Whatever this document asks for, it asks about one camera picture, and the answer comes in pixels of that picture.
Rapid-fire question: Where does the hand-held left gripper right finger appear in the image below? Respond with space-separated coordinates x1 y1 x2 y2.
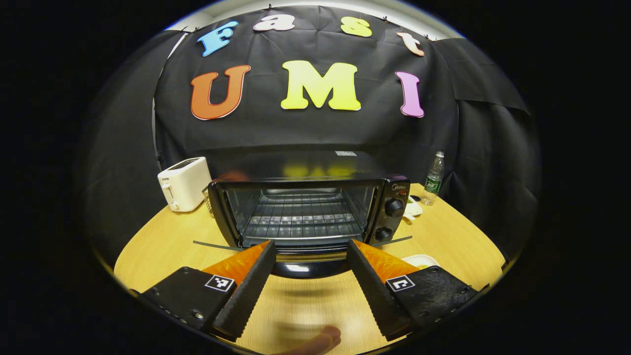
346 239 479 342

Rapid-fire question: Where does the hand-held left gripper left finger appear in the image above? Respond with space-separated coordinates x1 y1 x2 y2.
140 240 277 342

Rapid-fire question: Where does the black electric oven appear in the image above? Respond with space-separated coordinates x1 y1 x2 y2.
192 150 413 280

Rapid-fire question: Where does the white square plate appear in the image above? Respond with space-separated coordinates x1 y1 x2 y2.
400 254 440 271

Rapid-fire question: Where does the white toaster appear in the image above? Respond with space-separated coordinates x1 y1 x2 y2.
157 157 212 213

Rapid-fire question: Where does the clear plastic water bottle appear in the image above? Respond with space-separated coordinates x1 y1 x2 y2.
421 151 445 206

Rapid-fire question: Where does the black backdrop cloth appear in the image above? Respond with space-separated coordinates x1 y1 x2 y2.
81 5 542 262

